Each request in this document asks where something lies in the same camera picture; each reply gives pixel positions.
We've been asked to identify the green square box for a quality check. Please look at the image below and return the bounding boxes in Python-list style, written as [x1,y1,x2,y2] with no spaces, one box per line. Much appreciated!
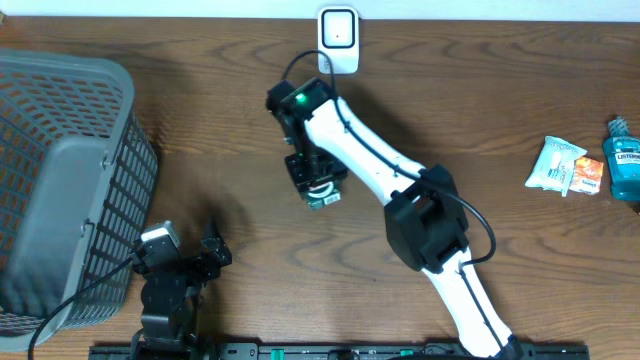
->
[305,182,341,211]

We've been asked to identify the light blue wipes packet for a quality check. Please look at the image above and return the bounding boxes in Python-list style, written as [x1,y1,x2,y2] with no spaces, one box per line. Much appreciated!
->
[525,136,587,197]

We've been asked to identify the orange tissue packet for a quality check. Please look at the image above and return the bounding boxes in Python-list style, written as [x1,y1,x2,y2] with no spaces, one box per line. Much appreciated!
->
[569,157,604,195]

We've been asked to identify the teal mouthwash bottle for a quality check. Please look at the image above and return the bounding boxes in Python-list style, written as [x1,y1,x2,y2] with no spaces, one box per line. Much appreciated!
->
[603,116,639,202]

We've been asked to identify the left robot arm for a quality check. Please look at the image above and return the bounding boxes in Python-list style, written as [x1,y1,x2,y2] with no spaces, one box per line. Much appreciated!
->
[128,220,232,360]

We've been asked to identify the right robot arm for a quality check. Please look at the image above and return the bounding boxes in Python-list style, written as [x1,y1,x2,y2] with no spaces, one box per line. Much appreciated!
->
[266,78,523,359]

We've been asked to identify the white barcode scanner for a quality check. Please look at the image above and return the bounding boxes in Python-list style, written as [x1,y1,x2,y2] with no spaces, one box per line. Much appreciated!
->
[317,6,360,75]

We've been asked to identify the grey plastic basket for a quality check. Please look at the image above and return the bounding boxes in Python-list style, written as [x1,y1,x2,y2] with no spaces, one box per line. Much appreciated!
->
[1,49,158,352]

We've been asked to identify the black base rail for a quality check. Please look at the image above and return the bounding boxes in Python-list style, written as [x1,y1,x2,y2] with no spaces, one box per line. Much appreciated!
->
[89,341,591,360]

